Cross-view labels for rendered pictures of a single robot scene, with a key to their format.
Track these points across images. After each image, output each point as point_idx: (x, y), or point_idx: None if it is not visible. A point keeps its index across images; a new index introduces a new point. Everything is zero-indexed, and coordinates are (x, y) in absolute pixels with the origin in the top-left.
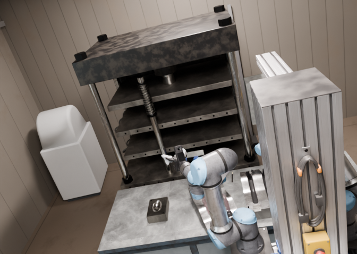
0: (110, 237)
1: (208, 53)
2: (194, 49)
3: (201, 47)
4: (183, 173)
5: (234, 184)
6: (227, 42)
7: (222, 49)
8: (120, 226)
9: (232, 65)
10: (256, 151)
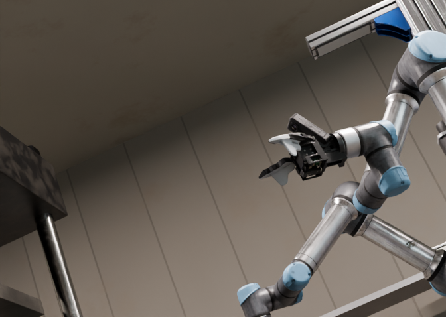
0: None
1: (33, 185)
2: (14, 160)
3: (22, 164)
4: (358, 134)
5: None
6: (51, 186)
7: (49, 194)
8: None
9: (60, 244)
10: (297, 274)
